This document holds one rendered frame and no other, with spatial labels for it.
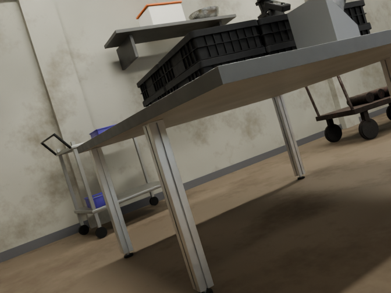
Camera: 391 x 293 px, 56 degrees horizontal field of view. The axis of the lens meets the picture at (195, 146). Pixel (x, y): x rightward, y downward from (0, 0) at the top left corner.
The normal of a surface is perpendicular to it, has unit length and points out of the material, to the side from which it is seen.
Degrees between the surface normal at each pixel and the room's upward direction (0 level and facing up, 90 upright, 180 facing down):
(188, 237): 90
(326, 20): 90
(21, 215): 90
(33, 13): 90
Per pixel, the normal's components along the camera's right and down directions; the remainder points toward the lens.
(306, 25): -0.84, 0.28
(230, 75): 0.46, -0.11
